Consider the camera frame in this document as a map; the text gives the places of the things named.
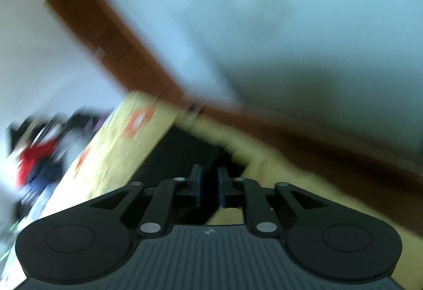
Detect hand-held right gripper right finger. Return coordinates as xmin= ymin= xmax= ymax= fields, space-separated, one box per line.
xmin=216 ymin=166 xmax=332 ymax=238

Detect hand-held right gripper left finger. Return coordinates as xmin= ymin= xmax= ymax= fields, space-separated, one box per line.
xmin=89 ymin=164 xmax=203 ymax=238

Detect black pants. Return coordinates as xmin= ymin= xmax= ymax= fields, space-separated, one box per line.
xmin=129 ymin=126 xmax=247 ymax=228

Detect yellow printed blanket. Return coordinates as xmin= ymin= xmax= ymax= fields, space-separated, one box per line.
xmin=7 ymin=91 xmax=423 ymax=290

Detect pile of clothes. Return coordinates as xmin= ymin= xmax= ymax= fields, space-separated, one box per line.
xmin=7 ymin=108 xmax=109 ymax=211

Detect brown wooden door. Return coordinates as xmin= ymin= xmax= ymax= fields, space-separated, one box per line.
xmin=44 ymin=0 xmax=423 ymax=238

